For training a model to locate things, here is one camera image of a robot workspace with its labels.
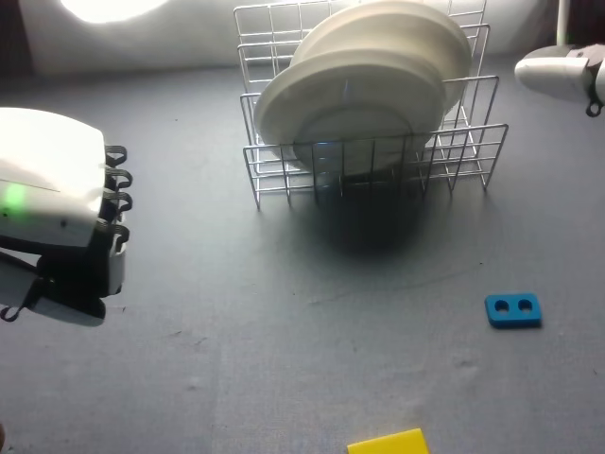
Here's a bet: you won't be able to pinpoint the silver wire rack shelf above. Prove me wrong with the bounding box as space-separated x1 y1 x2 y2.
233 0 510 210

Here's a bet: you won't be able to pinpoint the blue block two holes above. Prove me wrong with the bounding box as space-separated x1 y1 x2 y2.
484 292 544 330

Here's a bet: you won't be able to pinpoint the yellow rectangular block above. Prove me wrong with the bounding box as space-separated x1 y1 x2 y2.
347 428 431 454

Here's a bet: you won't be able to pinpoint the white plate black rim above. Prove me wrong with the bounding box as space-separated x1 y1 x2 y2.
288 0 474 124
253 49 448 181

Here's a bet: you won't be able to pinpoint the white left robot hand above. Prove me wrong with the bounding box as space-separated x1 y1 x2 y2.
0 107 134 328

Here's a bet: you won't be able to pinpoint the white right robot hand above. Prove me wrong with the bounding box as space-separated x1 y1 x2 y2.
513 43 605 117

